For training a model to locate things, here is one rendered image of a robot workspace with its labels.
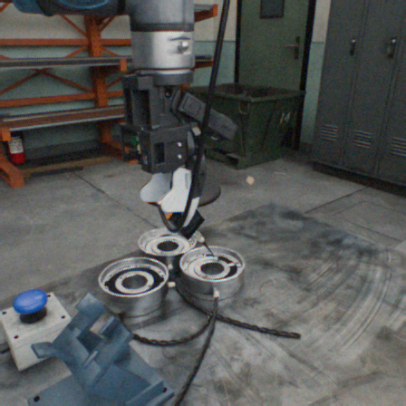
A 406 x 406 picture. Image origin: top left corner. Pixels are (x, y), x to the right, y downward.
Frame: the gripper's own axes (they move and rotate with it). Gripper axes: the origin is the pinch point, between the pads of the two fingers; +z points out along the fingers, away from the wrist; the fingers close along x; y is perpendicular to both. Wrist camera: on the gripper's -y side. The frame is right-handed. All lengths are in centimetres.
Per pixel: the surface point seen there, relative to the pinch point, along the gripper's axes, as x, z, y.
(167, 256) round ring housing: -4.3, 9.5, 0.1
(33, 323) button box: -1.7, 8.7, 22.6
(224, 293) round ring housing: 7.0, 11.6, -2.1
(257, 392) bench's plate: 21.3, 13.3, 6.4
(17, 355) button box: 0.1, 10.7, 25.5
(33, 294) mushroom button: -3.4, 5.7, 21.6
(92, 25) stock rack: -343, -33, -163
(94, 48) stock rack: -343, -13, -163
